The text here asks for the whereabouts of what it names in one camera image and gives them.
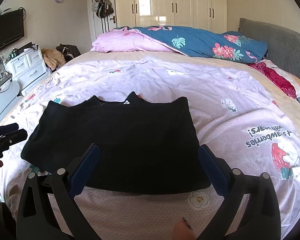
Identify pink strawberry print sheet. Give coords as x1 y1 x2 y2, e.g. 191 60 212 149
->
0 56 300 239

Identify black bag on floor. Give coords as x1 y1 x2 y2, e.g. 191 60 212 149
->
56 44 81 62

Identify cream wardrobe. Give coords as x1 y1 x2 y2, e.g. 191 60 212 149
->
111 0 227 33

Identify black sweater orange patches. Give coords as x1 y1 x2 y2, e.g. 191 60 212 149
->
21 93 211 194

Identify grey round side table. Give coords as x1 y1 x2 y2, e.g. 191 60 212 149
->
0 81 23 123

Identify white bedroom door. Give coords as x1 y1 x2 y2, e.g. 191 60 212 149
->
87 0 117 41

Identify right hand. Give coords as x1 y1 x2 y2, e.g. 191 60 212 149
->
172 217 196 240

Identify beige bed blanket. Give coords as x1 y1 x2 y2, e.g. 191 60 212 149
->
61 51 300 134

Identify black wall television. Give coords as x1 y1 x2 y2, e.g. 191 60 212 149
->
0 9 24 51

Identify hanging bags on door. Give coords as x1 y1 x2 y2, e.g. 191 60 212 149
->
91 0 116 33

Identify grey padded headboard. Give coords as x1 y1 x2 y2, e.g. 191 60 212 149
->
239 18 300 78

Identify white drawer cabinet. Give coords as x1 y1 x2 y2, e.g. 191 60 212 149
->
5 44 51 96

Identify tan clothes pile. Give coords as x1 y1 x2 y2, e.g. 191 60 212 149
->
41 48 66 71

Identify red beige pillow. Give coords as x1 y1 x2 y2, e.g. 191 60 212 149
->
249 60 300 99

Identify blue floral pink duvet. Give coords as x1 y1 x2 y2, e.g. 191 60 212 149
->
91 25 268 64

